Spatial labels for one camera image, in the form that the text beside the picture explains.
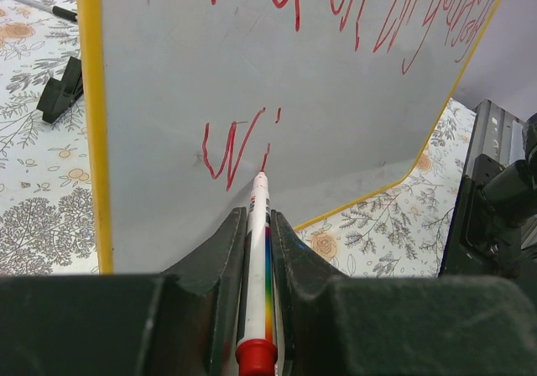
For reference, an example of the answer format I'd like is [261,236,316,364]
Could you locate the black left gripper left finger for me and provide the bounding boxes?
[1,208,247,375]

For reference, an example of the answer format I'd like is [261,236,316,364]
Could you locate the wire whiteboard stand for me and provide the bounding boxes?
[13,0,83,124]

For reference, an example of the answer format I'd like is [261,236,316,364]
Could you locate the white red marker pen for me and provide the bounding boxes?
[236,171,278,375]

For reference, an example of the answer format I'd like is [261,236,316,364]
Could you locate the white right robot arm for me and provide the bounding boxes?
[461,116,536,279]

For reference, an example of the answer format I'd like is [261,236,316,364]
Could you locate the yellow framed whiteboard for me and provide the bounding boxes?
[76,0,501,274]

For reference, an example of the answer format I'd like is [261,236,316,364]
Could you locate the floral table mat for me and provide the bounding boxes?
[0,0,477,279]

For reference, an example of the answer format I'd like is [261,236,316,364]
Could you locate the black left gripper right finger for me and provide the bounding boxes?
[270,211,536,375]

